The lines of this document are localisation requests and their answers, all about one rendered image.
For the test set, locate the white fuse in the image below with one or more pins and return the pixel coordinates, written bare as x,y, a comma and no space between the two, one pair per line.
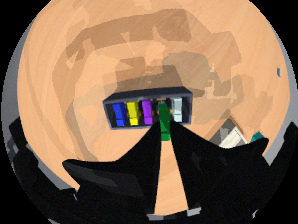
176,108

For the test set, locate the purple fuse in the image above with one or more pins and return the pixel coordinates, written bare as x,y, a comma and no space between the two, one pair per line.
147,105

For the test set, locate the green fuse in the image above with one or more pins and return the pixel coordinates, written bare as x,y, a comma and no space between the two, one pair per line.
164,120

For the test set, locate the small teal block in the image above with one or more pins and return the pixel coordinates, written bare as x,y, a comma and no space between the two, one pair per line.
256,137

